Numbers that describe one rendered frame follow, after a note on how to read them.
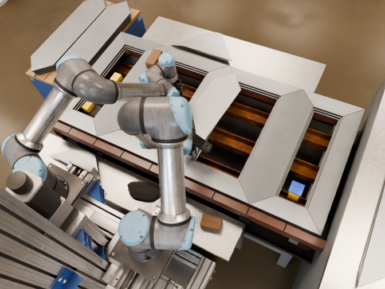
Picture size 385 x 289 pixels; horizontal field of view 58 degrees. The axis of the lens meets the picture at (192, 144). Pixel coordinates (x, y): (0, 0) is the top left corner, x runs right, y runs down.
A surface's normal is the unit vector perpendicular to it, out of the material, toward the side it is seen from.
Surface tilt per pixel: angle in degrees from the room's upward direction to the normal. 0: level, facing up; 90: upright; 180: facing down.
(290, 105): 0
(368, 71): 0
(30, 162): 7
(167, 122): 50
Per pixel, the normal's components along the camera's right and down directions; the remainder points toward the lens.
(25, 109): -0.10, -0.51
